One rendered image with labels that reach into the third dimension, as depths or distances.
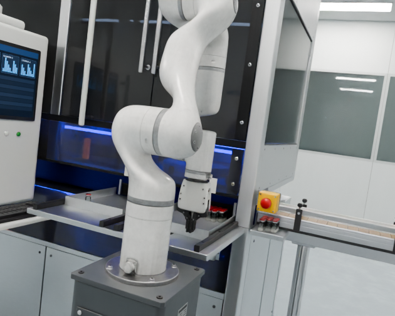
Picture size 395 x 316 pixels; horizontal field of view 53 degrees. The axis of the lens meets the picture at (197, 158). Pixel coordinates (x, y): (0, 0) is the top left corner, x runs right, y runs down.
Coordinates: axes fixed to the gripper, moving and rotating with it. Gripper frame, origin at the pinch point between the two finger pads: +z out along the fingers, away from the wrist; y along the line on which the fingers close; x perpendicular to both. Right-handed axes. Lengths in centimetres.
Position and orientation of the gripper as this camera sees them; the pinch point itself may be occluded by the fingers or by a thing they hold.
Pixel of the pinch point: (190, 226)
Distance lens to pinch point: 132.6
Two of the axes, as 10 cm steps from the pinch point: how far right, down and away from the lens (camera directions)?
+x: -3.8, 0.1, -9.3
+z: -1.4, 9.9, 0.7
